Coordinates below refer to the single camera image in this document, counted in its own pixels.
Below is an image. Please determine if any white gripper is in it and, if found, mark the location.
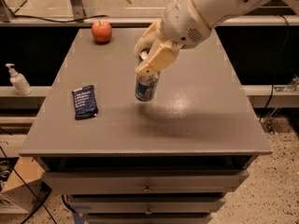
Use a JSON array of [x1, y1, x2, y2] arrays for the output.
[[133, 0, 211, 77]]

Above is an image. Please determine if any silver blue redbull can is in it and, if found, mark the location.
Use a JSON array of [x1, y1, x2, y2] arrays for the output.
[[135, 73, 160, 102]]

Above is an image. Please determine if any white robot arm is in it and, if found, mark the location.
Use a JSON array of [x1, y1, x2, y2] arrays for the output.
[[134, 0, 299, 77]]

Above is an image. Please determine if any dark blue rxbar wrapper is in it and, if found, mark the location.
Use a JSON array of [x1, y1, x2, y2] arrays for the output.
[[72, 85, 98, 120]]

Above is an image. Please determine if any red apple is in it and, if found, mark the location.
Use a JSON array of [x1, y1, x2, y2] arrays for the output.
[[92, 21, 112, 43]]

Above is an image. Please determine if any grey drawer cabinet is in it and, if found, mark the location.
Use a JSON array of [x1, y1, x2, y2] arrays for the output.
[[21, 28, 271, 224]]

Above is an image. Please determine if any white pump soap bottle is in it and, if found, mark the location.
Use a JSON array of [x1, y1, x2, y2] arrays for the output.
[[6, 63, 32, 96]]

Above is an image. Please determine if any cardboard box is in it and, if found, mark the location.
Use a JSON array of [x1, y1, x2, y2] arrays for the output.
[[0, 157, 44, 214]]

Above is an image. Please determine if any grey metal bracket left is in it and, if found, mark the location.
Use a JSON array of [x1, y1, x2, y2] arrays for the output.
[[70, 0, 85, 20]]

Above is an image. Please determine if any black cable on ledge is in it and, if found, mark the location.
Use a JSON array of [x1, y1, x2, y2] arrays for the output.
[[0, 0, 109, 24]]

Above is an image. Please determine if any black cable on floor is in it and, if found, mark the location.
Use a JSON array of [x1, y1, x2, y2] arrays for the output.
[[0, 126, 59, 224]]

